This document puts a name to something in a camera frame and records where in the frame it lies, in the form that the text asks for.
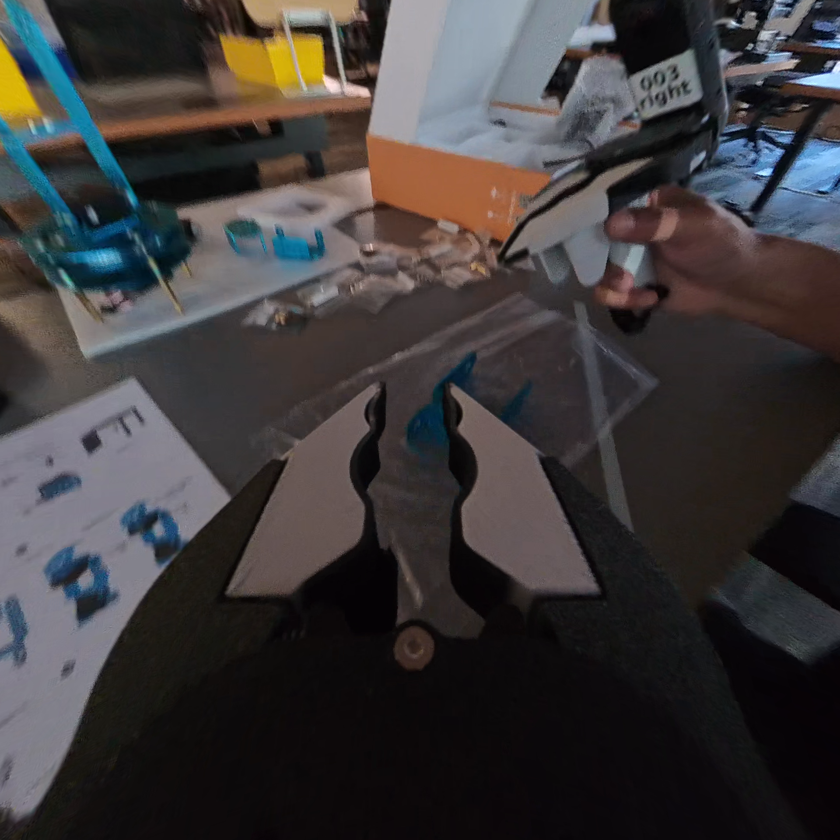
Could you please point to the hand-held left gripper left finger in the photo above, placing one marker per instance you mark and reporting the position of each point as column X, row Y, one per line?
column 302, row 525

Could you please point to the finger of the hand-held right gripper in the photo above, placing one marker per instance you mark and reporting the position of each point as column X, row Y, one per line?
column 604, row 172
column 564, row 220

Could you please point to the large clear plastic bag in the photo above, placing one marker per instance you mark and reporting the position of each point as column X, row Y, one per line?
column 538, row 367

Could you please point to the grey mesh chair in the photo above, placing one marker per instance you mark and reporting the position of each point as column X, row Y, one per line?
column 774, row 604

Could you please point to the person's right hand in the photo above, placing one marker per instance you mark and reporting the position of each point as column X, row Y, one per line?
column 709, row 262

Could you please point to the orange cardboard box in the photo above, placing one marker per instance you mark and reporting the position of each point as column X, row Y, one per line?
column 433, row 177

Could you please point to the teal robot assembly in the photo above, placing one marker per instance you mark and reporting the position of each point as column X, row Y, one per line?
column 98, row 249

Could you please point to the white foam box insert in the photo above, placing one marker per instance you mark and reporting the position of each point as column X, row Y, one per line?
column 472, row 141

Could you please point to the brown wooden background desk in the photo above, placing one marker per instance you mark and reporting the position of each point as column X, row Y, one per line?
column 197, row 121

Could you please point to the yellow box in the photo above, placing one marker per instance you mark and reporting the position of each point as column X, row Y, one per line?
column 16, row 85
column 269, row 62

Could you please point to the bubble wrap bundle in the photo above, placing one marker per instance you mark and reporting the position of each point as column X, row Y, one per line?
column 590, row 98

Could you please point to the white foam sheet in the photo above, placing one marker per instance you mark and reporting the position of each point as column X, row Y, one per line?
column 216, row 289

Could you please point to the teal metal U bracket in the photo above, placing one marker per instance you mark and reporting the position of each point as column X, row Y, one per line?
column 426, row 430

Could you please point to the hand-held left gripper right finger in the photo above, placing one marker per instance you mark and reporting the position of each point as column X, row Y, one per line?
column 525, row 525

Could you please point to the teal metal bracket block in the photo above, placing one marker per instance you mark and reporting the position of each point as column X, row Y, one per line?
column 298, row 246

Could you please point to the dark grey desk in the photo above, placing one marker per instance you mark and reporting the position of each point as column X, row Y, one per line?
column 722, row 426

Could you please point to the wood-edged background desk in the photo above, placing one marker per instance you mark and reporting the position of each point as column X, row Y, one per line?
column 814, row 88

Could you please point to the white foam block with recess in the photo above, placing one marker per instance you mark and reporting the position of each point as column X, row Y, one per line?
column 262, row 210

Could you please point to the pile of small hardware bags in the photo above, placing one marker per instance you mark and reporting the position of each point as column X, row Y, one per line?
column 394, row 275

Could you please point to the assembly instruction manual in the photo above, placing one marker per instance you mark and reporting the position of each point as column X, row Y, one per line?
column 98, row 459

